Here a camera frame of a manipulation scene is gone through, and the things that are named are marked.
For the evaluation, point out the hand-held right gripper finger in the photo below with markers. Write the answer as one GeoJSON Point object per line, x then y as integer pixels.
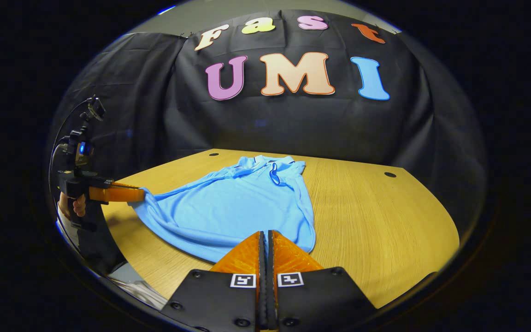
{"type": "Point", "coordinates": [271, 281]}
{"type": "Point", "coordinates": [261, 281]}

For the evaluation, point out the light blue polo T-shirt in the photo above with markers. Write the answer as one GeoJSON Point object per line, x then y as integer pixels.
{"type": "Point", "coordinates": [238, 207]}

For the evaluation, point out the black backdrop cloth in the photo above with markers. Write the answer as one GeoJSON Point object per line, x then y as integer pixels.
{"type": "Point", "coordinates": [293, 124]}

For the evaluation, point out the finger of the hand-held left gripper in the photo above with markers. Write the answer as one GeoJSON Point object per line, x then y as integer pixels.
{"type": "Point", "coordinates": [125, 185]}
{"type": "Point", "coordinates": [118, 194]}

